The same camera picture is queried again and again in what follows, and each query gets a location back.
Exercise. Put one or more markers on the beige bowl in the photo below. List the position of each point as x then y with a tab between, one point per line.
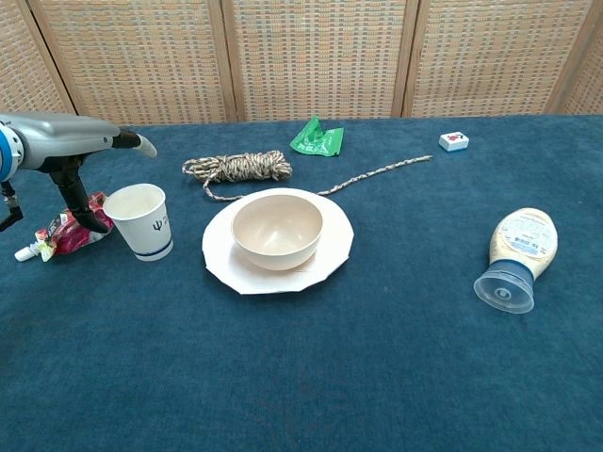
278	235

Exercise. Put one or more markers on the blue carpet table cover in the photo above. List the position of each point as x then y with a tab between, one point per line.
301	367

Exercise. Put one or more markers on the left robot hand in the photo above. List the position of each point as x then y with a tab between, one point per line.
66	139

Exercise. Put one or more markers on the white paper cup blue logo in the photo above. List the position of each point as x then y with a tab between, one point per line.
141	226

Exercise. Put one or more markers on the white mahjong tile red print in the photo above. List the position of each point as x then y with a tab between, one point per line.
454	142

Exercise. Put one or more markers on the red drink pouch white spout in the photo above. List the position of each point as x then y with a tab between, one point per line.
61	235

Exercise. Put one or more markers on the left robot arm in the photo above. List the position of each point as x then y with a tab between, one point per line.
7	150

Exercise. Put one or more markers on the white paper plate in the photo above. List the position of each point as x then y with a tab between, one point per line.
330	245

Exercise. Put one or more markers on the mayonnaise squeeze bottle blue cap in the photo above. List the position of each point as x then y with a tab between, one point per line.
518	245

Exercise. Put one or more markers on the woven bamboo screen panel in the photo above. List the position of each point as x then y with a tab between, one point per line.
584	80
136	61
315	56
23	61
490	56

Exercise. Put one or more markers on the green crumpled wrapper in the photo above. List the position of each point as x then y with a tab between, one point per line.
315	139

